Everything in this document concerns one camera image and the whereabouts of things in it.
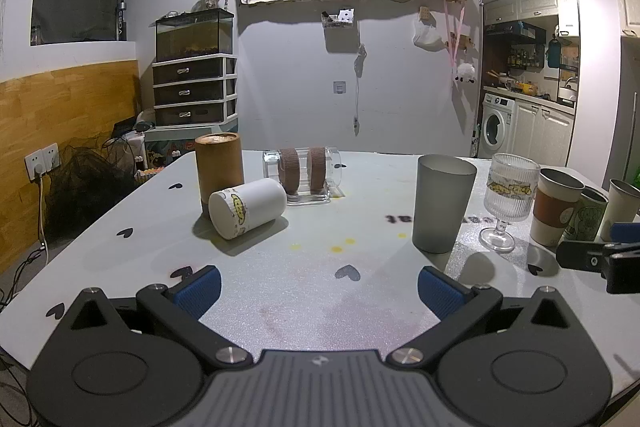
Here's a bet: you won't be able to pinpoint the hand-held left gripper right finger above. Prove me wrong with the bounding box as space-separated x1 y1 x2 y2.
386 266 596 373

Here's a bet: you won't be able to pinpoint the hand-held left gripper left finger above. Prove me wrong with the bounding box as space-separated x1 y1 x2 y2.
47 266 253 373

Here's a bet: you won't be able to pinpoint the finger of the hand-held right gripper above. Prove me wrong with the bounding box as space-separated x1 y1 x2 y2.
556 239 640 295
611 222 640 244

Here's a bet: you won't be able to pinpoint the white cup with yellow print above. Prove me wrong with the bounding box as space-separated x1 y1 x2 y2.
208 178 288 241

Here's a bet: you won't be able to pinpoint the plain grey cup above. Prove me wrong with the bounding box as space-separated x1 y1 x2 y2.
597 179 640 242

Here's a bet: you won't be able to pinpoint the green printed cup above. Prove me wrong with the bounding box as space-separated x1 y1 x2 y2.
562 187 610 243

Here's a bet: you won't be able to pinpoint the paper cup with brown sleeve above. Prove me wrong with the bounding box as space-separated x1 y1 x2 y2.
529 168 586 247

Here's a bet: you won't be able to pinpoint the brown bamboo cup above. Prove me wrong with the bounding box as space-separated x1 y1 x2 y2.
194 133 245 218

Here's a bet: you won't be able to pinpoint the grey frosted tumbler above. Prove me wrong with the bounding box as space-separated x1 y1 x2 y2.
411 154 478 254

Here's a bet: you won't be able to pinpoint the ribbed stemmed glass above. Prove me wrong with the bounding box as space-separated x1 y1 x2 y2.
479 153 542 253

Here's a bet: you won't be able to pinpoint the white kitchen base cabinet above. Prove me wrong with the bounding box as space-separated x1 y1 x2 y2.
512 99 576 168

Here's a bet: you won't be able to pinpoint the teal cabinet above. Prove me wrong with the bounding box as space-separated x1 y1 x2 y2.
144 123 239 168

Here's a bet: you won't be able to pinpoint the black net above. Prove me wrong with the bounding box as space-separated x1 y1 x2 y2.
42 132 143 240

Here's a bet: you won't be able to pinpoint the clear jar with brown bands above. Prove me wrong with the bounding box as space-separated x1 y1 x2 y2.
262 147 346 208

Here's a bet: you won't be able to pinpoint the white washing machine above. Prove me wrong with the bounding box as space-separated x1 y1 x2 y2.
480 92 516 159

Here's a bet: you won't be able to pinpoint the white drawer unit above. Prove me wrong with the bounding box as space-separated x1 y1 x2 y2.
151 54 238 128

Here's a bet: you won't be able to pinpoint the plush sheep toy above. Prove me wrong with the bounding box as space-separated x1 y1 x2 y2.
451 62 477 84

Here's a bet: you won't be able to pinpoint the glass fish tank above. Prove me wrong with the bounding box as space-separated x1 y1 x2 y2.
155 9 235 62

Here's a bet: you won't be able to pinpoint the white hanging bag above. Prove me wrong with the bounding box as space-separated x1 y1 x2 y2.
413 19 443 48

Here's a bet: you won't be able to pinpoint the white power cable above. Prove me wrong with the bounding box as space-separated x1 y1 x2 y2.
34 174 49 265

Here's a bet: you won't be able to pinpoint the white wall sockets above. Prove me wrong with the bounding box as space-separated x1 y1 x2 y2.
25 144 61 180

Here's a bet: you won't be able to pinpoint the hanging white cable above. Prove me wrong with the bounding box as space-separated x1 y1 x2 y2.
353 44 369 136

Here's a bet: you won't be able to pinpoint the white kitchen wall cabinet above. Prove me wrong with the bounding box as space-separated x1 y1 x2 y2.
484 0 581 38

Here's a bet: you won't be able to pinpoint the small clear wall shelf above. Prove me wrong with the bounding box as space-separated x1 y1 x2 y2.
321 8 356 30

